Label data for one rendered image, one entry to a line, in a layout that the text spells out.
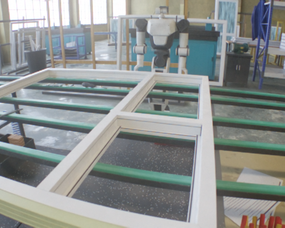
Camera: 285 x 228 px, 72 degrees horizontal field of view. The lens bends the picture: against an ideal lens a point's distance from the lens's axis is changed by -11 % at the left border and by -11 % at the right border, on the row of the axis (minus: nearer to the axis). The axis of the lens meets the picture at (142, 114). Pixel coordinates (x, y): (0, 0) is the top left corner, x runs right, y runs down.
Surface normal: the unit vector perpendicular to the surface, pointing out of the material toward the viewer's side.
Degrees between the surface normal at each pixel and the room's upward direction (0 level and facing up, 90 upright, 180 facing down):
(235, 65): 90
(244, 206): 0
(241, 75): 90
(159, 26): 90
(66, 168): 0
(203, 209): 0
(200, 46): 90
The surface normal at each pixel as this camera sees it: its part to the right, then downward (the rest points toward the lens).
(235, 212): 0.00, -0.92
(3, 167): 0.97, 0.09
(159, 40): -0.26, 0.38
